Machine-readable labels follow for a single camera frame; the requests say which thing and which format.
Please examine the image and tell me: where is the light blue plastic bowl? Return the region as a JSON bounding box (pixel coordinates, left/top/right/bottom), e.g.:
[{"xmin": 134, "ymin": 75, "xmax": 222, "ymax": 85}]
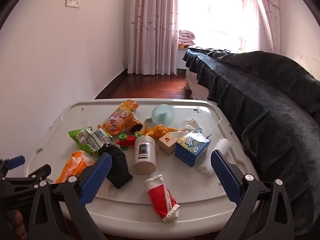
[{"xmin": 152, "ymin": 104, "xmax": 175, "ymax": 126}]

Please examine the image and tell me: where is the white paper roll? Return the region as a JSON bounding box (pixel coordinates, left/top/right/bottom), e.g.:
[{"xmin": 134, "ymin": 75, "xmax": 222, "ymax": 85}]
[{"xmin": 199, "ymin": 138, "xmax": 232, "ymax": 175}]

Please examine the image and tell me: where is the orange snack bag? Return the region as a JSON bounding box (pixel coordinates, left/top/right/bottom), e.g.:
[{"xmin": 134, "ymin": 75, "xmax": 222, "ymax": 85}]
[{"xmin": 97, "ymin": 100, "xmax": 140, "ymax": 135}]

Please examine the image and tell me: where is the pink patterned curtain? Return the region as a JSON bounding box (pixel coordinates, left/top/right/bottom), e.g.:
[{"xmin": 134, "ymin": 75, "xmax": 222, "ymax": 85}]
[
  {"xmin": 251, "ymin": 0, "xmax": 282, "ymax": 54},
  {"xmin": 124, "ymin": 0, "xmax": 179, "ymax": 76}
]

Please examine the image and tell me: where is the person's left hand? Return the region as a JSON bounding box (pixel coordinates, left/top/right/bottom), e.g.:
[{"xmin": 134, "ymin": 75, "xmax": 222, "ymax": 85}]
[{"xmin": 6, "ymin": 209, "xmax": 28, "ymax": 240}]

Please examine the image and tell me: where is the red toy car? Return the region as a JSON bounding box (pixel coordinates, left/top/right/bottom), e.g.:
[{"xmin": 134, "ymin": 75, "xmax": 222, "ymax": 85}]
[{"xmin": 116, "ymin": 132, "xmax": 144, "ymax": 150}]

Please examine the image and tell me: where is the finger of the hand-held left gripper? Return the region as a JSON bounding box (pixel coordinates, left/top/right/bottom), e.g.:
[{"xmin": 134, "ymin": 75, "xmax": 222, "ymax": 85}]
[
  {"xmin": 22, "ymin": 164, "xmax": 52, "ymax": 183},
  {"xmin": 0, "ymin": 156, "xmax": 26, "ymax": 178}
]

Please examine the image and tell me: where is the white plastic jar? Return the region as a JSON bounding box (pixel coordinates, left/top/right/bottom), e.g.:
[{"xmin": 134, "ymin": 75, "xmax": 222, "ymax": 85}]
[{"xmin": 133, "ymin": 135, "xmax": 157, "ymax": 175}]

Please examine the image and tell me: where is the blue tissue box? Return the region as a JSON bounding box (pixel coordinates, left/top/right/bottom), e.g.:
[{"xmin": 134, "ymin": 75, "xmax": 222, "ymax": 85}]
[{"xmin": 174, "ymin": 127, "xmax": 212, "ymax": 167}]

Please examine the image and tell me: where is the small tan cardboard box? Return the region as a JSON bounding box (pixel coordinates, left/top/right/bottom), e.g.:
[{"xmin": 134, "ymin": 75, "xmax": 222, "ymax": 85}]
[{"xmin": 159, "ymin": 132, "xmax": 182, "ymax": 156}]

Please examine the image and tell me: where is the red and white tube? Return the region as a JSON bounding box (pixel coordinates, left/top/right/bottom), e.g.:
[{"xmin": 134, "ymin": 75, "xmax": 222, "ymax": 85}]
[{"xmin": 144, "ymin": 174, "xmax": 180, "ymax": 223}]

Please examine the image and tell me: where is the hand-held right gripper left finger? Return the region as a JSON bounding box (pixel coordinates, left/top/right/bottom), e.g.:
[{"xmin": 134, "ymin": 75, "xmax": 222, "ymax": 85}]
[{"xmin": 28, "ymin": 152, "xmax": 113, "ymax": 240}]

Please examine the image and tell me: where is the sheer window curtain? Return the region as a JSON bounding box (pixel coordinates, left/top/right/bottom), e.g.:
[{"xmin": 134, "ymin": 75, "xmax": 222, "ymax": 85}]
[{"xmin": 177, "ymin": 0, "xmax": 260, "ymax": 52}]

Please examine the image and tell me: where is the green snack packet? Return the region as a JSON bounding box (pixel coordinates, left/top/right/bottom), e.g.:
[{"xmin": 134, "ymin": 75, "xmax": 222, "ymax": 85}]
[{"xmin": 68, "ymin": 127, "xmax": 100, "ymax": 155}]

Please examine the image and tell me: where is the black sock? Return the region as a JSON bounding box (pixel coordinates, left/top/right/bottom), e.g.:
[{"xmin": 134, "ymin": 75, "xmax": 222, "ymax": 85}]
[{"xmin": 99, "ymin": 145, "xmax": 133, "ymax": 189}]

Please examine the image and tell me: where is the orange plastic bag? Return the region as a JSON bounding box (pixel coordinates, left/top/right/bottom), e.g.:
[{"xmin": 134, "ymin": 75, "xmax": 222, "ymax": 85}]
[{"xmin": 55, "ymin": 150, "xmax": 97, "ymax": 183}]

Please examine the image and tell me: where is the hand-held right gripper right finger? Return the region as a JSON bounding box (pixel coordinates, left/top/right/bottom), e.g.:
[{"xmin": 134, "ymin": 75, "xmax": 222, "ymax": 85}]
[{"xmin": 210, "ymin": 149, "xmax": 302, "ymax": 240}]

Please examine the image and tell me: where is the white plastic storage box lid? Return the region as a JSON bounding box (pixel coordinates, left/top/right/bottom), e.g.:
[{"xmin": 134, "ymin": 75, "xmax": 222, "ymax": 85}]
[{"xmin": 24, "ymin": 99, "xmax": 259, "ymax": 233}]

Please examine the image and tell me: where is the white and blue packet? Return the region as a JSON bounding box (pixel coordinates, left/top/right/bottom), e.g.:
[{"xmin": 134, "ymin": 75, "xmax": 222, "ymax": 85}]
[{"xmin": 94, "ymin": 128, "xmax": 113, "ymax": 147}]

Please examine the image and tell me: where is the white bed frame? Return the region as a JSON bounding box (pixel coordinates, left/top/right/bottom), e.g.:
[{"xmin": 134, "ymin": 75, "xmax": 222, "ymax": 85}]
[{"xmin": 185, "ymin": 70, "xmax": 208, "ymax": 100}]

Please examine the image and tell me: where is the folded pink quilt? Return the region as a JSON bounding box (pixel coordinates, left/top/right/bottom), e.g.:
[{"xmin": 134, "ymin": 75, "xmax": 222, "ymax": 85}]
[{"xmin": 178, "ymin": 29, "xmax": 197, "ymax": 48}]

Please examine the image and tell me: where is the crumpled white tissue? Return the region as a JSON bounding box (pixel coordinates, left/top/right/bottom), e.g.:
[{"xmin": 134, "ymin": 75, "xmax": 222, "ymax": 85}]
[{"xmin": 181, "ymin": 119, "xmax": 200, "ymax": 137}]

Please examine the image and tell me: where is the orange toy dinosaur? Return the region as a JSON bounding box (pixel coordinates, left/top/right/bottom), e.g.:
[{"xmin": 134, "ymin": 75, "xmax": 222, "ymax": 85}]
[{"xmin": 140, "ymin": 125, "xmax": 180, "ymax": 140}]

